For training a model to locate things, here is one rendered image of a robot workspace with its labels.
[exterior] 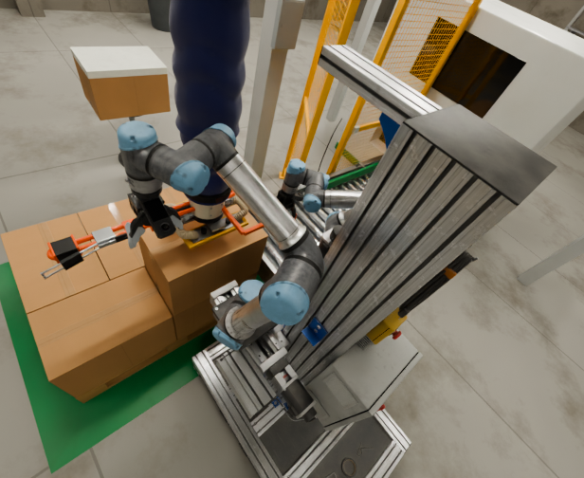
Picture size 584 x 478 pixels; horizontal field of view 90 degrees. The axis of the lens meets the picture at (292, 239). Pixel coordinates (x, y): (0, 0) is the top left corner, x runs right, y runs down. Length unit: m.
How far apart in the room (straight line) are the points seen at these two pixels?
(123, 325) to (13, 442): 0.89
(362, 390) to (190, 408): 1.39
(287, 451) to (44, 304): 1.59
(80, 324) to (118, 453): 0.80
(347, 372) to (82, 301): 1.49
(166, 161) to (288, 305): 0.41
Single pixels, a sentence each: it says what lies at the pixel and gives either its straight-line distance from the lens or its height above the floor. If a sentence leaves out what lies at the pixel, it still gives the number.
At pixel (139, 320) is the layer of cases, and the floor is 0.54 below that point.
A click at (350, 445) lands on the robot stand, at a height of 0.21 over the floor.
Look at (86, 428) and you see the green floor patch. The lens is 2.37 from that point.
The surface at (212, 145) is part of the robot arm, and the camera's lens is 0.72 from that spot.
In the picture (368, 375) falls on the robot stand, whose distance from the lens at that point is 1.20.
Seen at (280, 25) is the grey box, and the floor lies 1.62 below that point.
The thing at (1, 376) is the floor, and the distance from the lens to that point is 2.63.
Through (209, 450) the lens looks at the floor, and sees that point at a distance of 2.27.
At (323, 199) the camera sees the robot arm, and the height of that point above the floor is 1.50.
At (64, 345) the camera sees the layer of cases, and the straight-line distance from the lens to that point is 1.95.
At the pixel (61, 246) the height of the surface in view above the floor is 1.21.
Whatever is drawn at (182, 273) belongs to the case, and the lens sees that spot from 1.54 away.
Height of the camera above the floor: 2.26
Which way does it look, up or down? 49 degrees down
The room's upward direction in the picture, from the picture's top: 21 degrees clockwise
